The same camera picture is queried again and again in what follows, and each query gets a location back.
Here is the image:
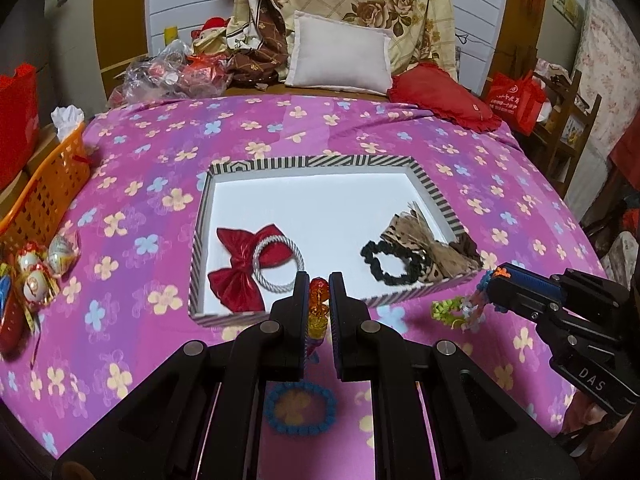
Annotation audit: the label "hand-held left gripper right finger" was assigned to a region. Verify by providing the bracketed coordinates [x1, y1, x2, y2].
[330, 271, 588, 480]

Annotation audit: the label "blue bead bracelet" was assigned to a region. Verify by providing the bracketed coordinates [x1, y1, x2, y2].
[264, 381, 338, 436]

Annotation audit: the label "red shopping bag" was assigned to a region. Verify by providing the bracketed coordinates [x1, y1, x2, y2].
[484, 71, 548, 136]

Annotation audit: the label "multicolour flower bead bracelet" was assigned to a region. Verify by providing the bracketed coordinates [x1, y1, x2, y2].
[462, 267, 511, 331]

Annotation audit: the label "red plush toy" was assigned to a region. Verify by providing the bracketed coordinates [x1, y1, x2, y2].
[192, 16, 231, 53]

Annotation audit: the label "white rope hair tie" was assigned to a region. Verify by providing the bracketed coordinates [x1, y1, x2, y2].
[251, 235, 306, 293]

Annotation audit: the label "black scrunchie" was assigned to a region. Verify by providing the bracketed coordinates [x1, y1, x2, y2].
[360, 239, 426, 287]

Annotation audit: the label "striped cardboard box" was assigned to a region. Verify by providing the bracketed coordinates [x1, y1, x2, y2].
[188, 156, 483, 328]

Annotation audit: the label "brown scrunchie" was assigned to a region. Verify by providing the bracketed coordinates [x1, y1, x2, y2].
[447, 234, 480, 261]

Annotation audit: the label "pink floral bedsheet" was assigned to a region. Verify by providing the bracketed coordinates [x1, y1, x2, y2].
[0, 95, 613, 461]

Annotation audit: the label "floral curtain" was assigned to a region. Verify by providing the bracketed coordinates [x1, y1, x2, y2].
[572, 0, 640, 156]

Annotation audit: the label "framed wall picture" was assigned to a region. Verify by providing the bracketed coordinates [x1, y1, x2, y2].
[552, 0, 586, 23]

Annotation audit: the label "leopard print ribbon bow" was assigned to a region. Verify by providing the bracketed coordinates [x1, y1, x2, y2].
[377, 201, 483, 283]

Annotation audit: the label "red satin bow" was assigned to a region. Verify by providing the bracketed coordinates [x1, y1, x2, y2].
[207, 225, 296, 312]

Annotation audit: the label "white pillow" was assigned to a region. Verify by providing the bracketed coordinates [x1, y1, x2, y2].
[285, 10, 395, 96]

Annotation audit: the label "red paper bag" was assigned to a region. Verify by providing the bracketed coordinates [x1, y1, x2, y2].
[0, 62, 41, 191]

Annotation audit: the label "white crumpled tissue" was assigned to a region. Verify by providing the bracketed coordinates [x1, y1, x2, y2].
[51, 105, 86, 143]

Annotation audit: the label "clear plastic bag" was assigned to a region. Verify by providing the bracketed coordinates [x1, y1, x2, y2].
[109, 40, 233, 108]

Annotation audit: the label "small red basket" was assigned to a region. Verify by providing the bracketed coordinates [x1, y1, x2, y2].
[0, 305, 26, 356]

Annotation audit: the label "red frilled cushion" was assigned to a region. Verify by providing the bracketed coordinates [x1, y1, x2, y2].
[387, 62, 503, 133]

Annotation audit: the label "person's right hand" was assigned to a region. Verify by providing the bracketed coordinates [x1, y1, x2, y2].
[562, 390, 608, 436]

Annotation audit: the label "green bead bracelet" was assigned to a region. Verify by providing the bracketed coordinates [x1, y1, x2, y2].
[431, 297, 468, 328]

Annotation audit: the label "orange plastic basket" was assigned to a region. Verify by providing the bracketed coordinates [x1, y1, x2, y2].
[0, 120, 93, 246]

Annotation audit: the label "translucent rainbow bead bracelet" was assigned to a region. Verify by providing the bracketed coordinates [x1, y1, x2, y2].
[307, 279, 331, 366]

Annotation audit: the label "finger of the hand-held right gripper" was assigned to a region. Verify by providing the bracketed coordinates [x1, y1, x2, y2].
[485, 277, 556, 321]
[495, 262, 563, 293]

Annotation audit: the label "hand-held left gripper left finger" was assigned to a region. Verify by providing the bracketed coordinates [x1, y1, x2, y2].
[52, 271, 311, 480]

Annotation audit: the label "wooden chair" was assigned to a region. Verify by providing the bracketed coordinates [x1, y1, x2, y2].
[530, 67, 603, 198]

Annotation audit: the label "brown patterned cloth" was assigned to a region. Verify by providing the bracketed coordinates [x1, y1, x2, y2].
[225, 0, 291, 86]

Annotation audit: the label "foil wrapped toy egg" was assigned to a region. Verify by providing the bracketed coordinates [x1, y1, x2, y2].
[47, 234, 81, 276]
[15, 242, 46, 276]
[22, 272, 61, 308]

